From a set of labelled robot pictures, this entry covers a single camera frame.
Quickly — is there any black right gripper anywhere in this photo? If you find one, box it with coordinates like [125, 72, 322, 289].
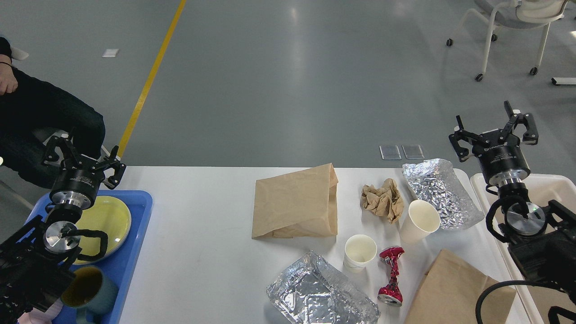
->
[449, 100, 539, 186]

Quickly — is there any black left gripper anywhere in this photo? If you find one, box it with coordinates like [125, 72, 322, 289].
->
[41, 133, 127, 210]

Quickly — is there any yellow plastic plate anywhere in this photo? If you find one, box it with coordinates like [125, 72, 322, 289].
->
[76, 196, 131, 259]

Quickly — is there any tall white paper cup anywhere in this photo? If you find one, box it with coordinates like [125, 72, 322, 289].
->
[399, 200, 441, 243]

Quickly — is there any brown paper bag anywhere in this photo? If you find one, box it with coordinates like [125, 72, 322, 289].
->
[400, 247, 511, 324]
[251, 163, 339, 239]

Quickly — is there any pink mug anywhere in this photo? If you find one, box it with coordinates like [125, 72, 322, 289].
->
[17, 299, 63, 324]

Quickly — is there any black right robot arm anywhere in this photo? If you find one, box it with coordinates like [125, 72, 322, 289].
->
[449, 101, 576, 324]

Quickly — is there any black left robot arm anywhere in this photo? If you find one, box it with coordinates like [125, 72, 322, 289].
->
[0, 135, 126, 324]

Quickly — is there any person's left hand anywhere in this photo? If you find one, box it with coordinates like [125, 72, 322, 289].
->
[0, 62, 18, 96]

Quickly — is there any crumpled foil sheet right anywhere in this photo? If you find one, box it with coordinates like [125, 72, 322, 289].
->
[402, 158, 485, 230]

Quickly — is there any person in black clothes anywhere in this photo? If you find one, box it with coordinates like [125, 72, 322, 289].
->
[0, 37, 105, 189]

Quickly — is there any white chair leg right edge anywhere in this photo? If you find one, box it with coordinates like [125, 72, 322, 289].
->
[551, 76, 576, 86]

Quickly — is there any floor socket plate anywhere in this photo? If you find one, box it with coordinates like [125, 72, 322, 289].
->
[402, 145, 425, 160]
[380, 145, 402, 161]

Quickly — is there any blue plastic tray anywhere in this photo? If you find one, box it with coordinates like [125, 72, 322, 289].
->
[25, 190, 153, 324]

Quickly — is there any white office chair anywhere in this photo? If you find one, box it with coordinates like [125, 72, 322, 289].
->
[445, 0, 568, 82]

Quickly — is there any yellow floor tape line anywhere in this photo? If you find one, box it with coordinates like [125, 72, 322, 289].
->
[117, 0, 187, 157]

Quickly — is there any crumpled brown paper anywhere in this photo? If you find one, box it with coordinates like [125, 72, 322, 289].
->
[361, 178, 405, 224]

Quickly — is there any teal mug yellow inside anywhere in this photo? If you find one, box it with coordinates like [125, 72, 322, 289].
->
[60, 266, 119, 324]

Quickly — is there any crushed red can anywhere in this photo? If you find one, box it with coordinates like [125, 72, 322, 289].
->
[377, 246, 405, 307]

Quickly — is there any foil tray front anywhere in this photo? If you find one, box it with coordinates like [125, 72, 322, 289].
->
[266, 250, 381, 324]

